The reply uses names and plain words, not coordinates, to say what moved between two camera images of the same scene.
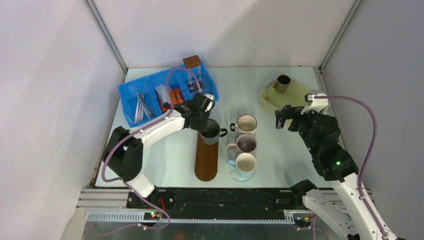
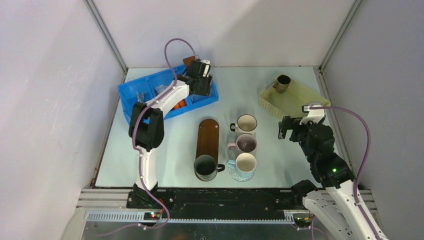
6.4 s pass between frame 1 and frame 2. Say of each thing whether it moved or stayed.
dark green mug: moved
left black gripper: moved
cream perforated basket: stayed
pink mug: stayed
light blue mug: stayed
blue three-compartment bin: stayed
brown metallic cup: stayed
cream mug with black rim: stayed
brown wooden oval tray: moved
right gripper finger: moved
